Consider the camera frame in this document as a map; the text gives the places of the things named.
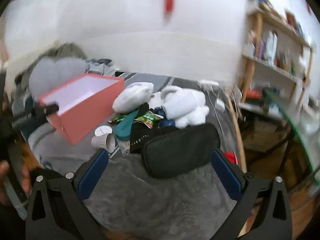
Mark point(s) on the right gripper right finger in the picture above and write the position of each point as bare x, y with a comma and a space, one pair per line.
273, 220

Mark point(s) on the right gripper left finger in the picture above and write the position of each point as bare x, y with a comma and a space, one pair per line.
56, 209

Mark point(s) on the pink cardboard storage box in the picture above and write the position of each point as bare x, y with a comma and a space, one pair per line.
84, 103

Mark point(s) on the white fluffy garment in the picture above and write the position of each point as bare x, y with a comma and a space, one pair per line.
187, 107

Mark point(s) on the black glove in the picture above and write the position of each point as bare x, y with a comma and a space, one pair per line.
140, 133

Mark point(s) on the person's hand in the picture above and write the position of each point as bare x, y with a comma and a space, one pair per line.
8, 178

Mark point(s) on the grey heart pillow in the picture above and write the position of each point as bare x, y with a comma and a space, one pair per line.
50, 73

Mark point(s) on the grey bed blanket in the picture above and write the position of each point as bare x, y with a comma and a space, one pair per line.
127, 200

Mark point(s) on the white round lid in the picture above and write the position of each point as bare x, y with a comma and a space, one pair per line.
102, 130

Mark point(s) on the olive green jacket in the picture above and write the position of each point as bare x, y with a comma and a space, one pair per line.
67, 50

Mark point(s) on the white ribbed cup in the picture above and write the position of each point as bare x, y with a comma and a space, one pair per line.
105, 141

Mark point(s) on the red round object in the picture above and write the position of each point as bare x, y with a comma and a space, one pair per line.
231, 156

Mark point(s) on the grey striped clothing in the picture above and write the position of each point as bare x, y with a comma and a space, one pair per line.
104, 67

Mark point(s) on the teal slipper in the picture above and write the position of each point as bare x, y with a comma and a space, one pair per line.
123, 129

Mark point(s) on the green snack packet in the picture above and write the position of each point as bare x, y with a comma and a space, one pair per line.
148, 118

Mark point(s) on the black zip pouch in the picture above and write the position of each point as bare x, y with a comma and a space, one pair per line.
181, 151

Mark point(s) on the green glass table top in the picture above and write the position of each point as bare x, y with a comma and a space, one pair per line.
306, 129

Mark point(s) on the white charger adapter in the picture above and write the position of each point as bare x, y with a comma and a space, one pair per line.
220, 105

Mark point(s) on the white power strip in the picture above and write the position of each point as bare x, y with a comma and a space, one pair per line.
208, 84

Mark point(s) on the wooden shelf unit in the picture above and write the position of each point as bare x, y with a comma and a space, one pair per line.
278, 54

